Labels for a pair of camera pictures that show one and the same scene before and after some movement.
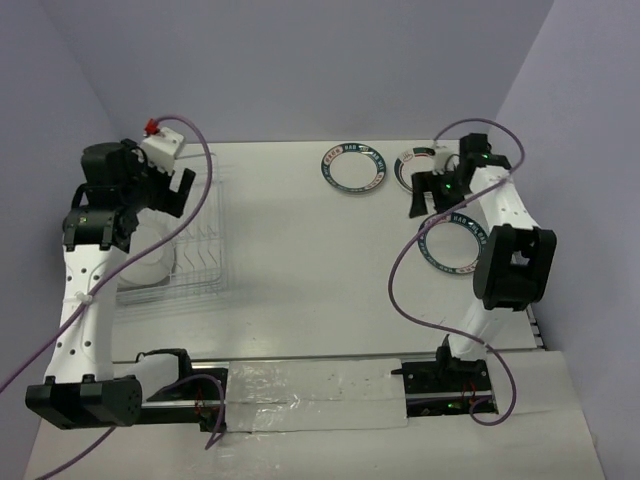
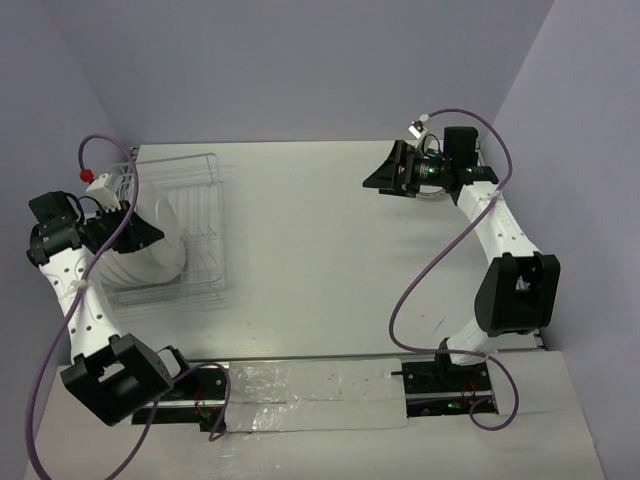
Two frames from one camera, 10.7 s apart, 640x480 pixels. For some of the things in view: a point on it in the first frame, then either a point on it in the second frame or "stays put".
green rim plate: (454, 245) -> (169, 252)
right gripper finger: (420, 182) -> (392, 172)
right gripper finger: (445, 199) -> (404, 192)
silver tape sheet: (266, 395) stays put
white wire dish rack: (200, 272) stays put
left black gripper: (175, 203) -> (138, 234)
